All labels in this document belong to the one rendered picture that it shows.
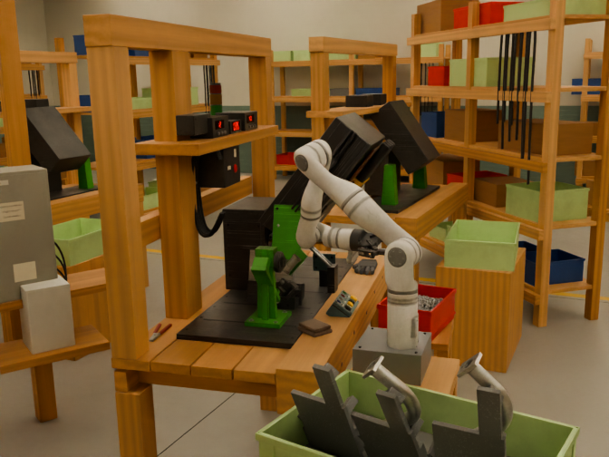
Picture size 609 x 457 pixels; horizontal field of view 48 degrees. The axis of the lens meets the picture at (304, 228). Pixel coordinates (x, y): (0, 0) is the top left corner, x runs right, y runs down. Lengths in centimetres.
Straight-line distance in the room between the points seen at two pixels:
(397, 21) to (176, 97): 956
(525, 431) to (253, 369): 83
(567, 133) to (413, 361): 326
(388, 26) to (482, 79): 637
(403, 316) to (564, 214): 322
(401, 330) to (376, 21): 1012
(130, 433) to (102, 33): 127
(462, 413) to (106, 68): 138
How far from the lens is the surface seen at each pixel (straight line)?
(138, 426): 241
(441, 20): 638
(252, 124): 295
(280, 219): 267
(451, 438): 153
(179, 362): 226
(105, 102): 216
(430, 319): 255
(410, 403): 149
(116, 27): 217
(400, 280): 207
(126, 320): 228
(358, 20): 1211
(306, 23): 1247
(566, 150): 513
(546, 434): 178
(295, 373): 211
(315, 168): 214
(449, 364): 229
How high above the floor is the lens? 175
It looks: 12 degrees down
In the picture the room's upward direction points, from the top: 1 degrees counter-clockwise
